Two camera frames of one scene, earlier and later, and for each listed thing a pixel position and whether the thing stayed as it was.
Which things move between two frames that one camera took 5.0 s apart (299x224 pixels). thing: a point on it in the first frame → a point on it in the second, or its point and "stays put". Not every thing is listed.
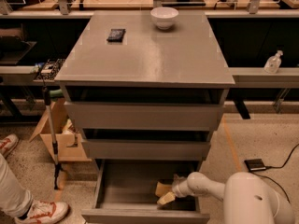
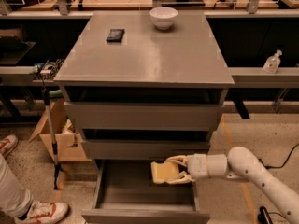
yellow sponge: (163, 189) → (163, 172)
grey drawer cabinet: (148, 91) stays put
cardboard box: (70, 145) stays put
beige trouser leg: (15, 201) stays put
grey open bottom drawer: (124, 192) stays put
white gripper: (179, 189) → (197, 166)
